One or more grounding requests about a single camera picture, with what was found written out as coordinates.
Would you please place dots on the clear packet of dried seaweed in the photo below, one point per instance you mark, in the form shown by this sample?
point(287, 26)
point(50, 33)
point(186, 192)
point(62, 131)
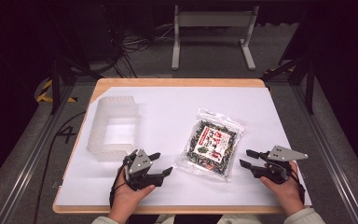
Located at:
point(213, 144)

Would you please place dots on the white table cover sheet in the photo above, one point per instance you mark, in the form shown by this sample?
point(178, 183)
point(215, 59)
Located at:
point(167, 118)

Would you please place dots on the translucent white plastic container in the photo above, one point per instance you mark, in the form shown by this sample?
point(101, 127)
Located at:
point(101, 124)

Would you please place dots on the black and yellow hazard tape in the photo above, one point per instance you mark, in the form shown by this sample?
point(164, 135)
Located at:
point(43, 90)

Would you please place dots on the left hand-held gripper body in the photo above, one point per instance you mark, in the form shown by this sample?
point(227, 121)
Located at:
point(138, 165)

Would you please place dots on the aluminium floor rail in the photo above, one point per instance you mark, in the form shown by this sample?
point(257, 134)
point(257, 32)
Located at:
point(329, 155)
point(31, 158)

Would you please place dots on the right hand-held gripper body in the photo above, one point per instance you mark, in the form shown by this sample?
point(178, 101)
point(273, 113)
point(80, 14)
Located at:
point(281, 154)

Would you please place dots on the grey metal stand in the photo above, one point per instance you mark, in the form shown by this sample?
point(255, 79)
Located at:
point(213, 19)

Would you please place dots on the person's left hand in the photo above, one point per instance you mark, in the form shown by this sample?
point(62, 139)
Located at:
point(127, 199)

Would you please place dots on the person's right hand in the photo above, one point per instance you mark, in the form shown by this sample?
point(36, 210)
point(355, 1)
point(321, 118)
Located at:
point(287, 194)

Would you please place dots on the black metal frame stand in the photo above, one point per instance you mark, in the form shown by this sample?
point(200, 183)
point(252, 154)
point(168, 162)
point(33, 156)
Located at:
point(309, 84)
point(55, 84)

